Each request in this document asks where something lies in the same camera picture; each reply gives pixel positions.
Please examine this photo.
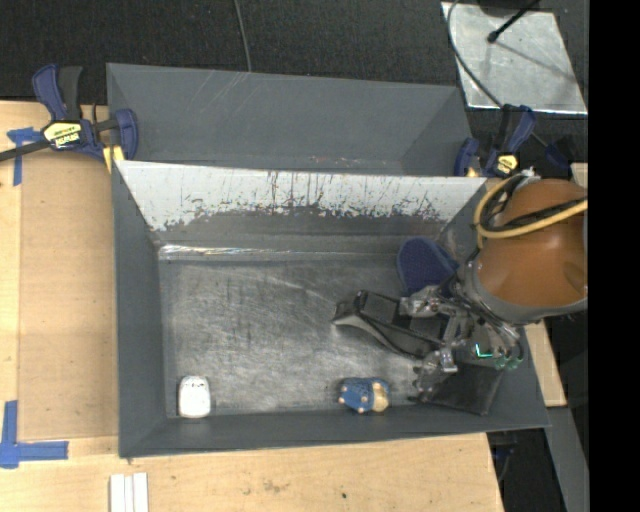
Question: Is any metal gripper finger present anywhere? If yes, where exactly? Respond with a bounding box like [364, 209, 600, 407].
[412, 348, 460, 402]
[398, 286, 454, 318]

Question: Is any dark blue oval sponge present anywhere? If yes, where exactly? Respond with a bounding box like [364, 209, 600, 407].
[396, 237, 460, 297]

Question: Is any black flat pad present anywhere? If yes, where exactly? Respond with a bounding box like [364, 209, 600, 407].
[428, 360, 506, 417]

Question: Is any blue and tan toy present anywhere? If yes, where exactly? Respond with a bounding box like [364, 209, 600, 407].
[338, 377, 392, 415]

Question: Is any grey metal bin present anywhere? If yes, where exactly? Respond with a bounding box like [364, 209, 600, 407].
[105, 62, 552, 459]

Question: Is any small white rounded block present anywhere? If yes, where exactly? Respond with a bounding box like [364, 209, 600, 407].
[177, 375, 213, 420]

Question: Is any pale wood board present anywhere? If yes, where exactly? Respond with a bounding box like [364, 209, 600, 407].
[16, 158, 121, 443]

